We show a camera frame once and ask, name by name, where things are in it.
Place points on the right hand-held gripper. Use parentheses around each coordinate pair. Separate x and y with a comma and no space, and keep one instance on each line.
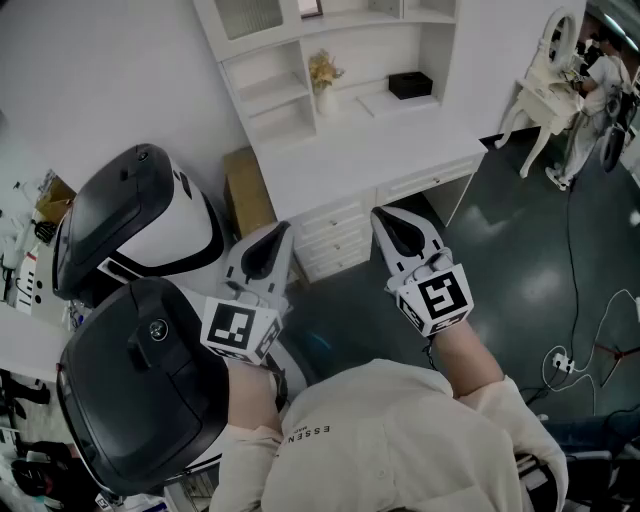
(440,300)

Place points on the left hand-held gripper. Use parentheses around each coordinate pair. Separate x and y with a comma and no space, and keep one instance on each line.
(227,327)

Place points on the white cabinet door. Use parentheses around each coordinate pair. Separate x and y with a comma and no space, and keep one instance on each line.
(250,20)

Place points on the person's right forearm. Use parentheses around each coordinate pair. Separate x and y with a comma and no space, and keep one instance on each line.
(465,360)

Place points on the person's left forearm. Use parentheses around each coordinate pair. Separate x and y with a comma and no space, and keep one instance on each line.
(250,395)

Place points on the wide white desk drawer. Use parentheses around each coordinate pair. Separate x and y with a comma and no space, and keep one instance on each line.
(430,180)

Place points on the white desk with shelves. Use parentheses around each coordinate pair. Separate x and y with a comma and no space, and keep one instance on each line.
(360,160)

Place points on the tall brown cardboard box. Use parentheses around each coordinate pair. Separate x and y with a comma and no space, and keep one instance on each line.
(247,195)

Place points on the black white robot head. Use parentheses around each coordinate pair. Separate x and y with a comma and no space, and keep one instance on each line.
(125,210)
(145,390)

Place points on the white vase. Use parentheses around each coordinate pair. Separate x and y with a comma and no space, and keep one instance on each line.
(327,102)

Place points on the yellow flower bouquet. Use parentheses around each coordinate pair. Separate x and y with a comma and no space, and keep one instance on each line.
(324,70)

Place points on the white power strip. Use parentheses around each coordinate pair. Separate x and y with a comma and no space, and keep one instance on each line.
(563,362)

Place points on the person's cream shirt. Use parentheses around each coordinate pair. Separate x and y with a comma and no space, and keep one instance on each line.
(390,440)

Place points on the white dressing table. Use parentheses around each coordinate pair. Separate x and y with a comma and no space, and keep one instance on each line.
(542,95)

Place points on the small brown cardboard box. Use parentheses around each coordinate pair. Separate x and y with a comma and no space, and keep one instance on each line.
(54,200)

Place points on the white box with black marks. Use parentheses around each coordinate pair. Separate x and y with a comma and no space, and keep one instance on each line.
(32,280)

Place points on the red black stand legs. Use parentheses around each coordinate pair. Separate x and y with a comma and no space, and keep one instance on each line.
(620,356)

